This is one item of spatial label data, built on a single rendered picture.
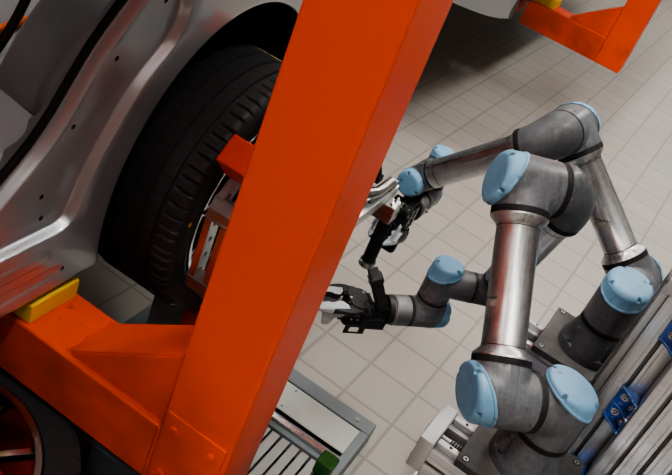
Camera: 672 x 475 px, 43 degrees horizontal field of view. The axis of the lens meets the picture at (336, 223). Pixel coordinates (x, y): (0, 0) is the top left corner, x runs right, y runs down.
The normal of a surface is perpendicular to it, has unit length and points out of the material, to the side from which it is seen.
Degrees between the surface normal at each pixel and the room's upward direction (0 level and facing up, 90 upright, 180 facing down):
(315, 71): 90
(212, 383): 90
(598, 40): 90
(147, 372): 90
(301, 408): 0
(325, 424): 0
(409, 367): 0
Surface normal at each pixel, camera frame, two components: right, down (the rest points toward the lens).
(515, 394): 0.30, -0.14
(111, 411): -0.47, 0.36
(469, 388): -0.95, -0.08
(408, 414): 0.32, -0.78
